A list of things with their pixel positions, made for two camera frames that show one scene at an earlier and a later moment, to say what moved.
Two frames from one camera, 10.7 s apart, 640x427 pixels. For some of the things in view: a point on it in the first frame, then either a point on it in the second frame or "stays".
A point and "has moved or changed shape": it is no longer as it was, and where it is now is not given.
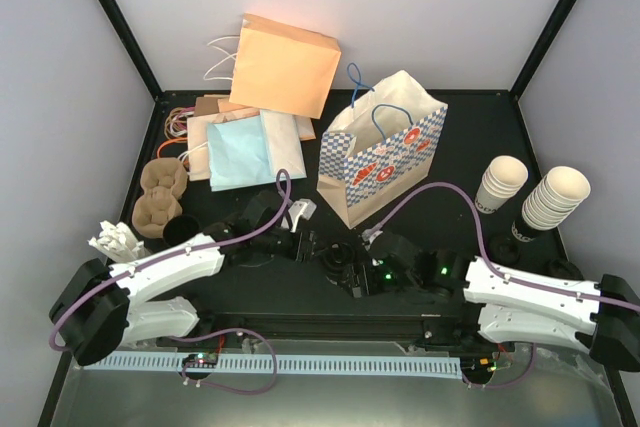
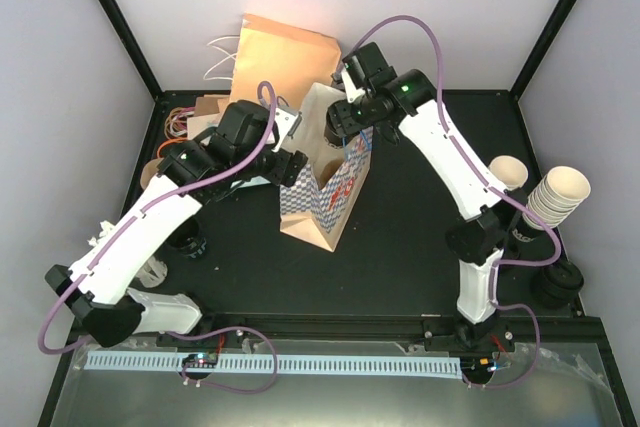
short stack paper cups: x=504 y=175 stays
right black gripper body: x=379 y=285 to x=352 y=124
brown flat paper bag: x=206 y=106 stays
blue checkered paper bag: x=386 y=141 has moved or changed shape
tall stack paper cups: x=556 y=197 stays
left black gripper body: x=302 y=247 to x=282 y=173
